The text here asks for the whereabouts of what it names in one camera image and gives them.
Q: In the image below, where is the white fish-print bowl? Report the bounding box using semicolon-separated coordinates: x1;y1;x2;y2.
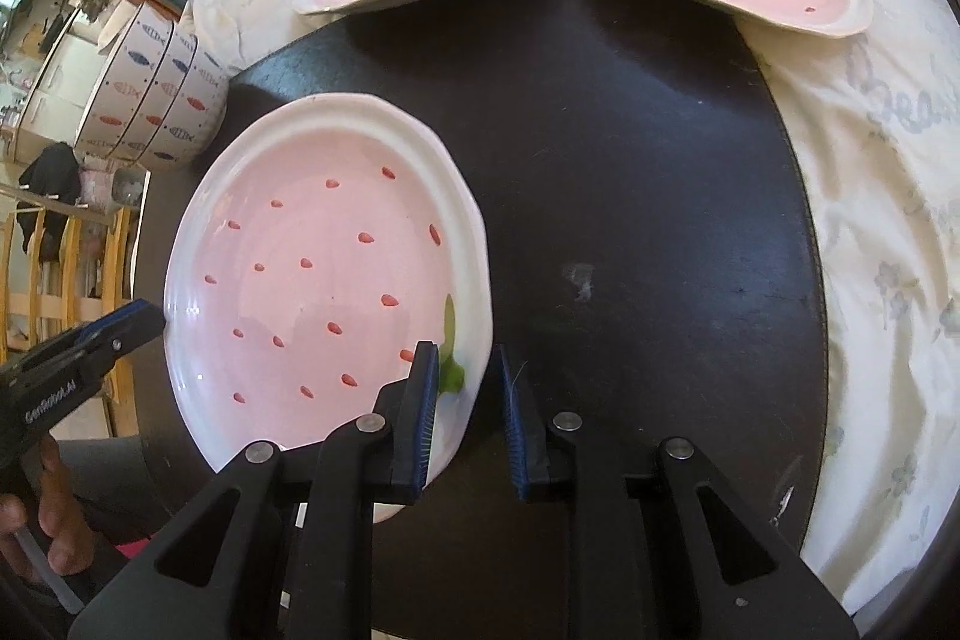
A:
148;40;228;173
75;0;179;155
120;29;202;163

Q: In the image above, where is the grey bin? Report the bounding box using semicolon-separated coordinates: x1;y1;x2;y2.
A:
109;167;147;210

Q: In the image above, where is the large pink strawberry plate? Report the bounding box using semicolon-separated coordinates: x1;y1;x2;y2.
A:
163;92;494;525

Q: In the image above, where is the black mat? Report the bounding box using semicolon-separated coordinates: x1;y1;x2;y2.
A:
139;0;830;640

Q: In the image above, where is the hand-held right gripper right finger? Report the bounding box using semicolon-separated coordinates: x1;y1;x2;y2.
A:
499;346;860;640

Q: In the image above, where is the person's left hand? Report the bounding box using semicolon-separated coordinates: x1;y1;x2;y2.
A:
0;439;100;585

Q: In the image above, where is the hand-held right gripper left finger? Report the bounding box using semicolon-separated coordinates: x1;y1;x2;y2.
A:
67;341;440;640

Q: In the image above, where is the white lower kitchen cabinet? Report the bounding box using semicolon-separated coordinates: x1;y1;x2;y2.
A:
15;6;98;161

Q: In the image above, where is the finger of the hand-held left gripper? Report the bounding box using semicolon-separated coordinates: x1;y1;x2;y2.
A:
75;301;164;360

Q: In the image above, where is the black cloth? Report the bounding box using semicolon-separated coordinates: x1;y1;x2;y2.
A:
19;141;83;259

